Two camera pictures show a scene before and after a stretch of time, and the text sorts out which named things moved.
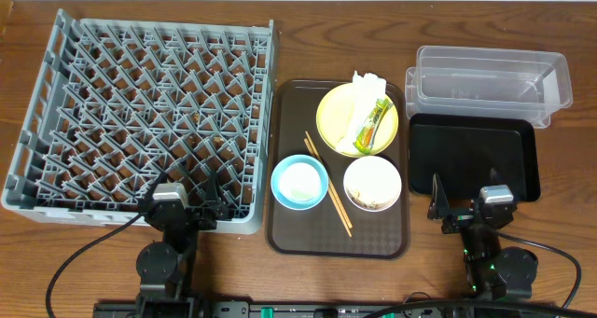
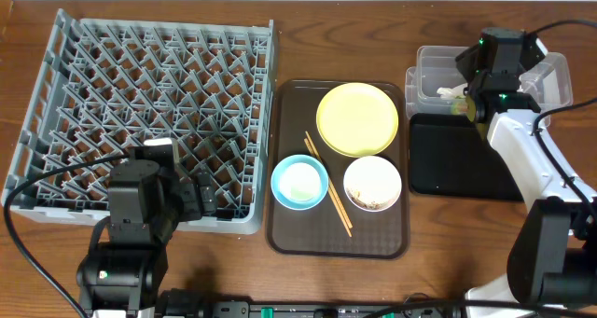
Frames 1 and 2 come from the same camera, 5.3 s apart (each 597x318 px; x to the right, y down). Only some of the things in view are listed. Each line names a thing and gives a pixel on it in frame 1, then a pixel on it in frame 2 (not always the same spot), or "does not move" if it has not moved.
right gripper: [459, 219] -> [465, 61]
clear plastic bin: [507, 84] does not move
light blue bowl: [299, 182] does not move
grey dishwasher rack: [124, 104] does not move
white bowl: [372, 184] does not move
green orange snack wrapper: [365, 139] -> [459, 107]
